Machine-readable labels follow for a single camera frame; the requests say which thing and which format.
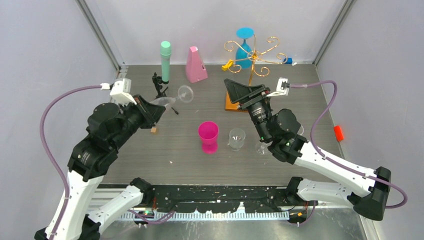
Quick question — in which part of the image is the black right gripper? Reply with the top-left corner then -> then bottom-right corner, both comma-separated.
223,79 -> 272,142

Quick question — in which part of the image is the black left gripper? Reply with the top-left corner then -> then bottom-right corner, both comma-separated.
112,93 -> 167,149

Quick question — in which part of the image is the clear flute glass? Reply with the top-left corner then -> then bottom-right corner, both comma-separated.
150,85 -> 194,110

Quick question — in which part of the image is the blue wine glass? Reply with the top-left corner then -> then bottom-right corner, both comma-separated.
235,27 -> 254,70

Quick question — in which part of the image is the clear ribbed tumbler glass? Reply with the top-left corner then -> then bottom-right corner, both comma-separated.
228,128 -> 246,151

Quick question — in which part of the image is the pink wine glass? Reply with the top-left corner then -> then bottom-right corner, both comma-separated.
197,121 -> 219,154

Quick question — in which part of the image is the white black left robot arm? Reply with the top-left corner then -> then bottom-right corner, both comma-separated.
34,95 -> 166,240

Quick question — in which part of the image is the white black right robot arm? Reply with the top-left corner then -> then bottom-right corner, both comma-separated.
224,78 -> 391,221

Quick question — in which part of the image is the small wooden cube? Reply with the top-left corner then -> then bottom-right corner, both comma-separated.
150,127 -> 158,134

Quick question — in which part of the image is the yellow toy block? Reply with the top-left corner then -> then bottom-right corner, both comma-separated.
221,59 -> 234,72

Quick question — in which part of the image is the black mini tripod stand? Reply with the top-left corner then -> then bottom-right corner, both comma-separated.
151,72 -> 179,115

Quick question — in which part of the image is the pink metronome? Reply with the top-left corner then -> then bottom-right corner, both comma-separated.
185,46 -> 208,84

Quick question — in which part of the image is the mint green microphone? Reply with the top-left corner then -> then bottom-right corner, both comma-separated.
160,41 -> 172,84

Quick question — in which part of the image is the black base bar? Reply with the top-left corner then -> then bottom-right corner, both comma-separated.
140,185 -> 312,214

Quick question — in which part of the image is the red block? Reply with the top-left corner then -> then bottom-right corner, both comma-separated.
333,125 -> 345,142

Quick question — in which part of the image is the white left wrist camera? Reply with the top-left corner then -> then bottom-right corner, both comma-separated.
100,78 -> 136,106

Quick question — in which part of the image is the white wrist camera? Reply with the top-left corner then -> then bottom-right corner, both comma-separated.
100,78 -> 136,106
267,77 -> 290,97

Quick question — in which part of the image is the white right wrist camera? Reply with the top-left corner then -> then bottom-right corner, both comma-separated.
267,77 -> 290,97

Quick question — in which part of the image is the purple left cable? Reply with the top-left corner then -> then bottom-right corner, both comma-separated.
39,85 -> 177,240

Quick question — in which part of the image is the purple cable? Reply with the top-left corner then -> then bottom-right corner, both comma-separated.
39,85 -> 177,240
288,80 -> 409,228

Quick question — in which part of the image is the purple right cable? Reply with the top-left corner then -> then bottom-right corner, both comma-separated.
288,80 -> 409,228

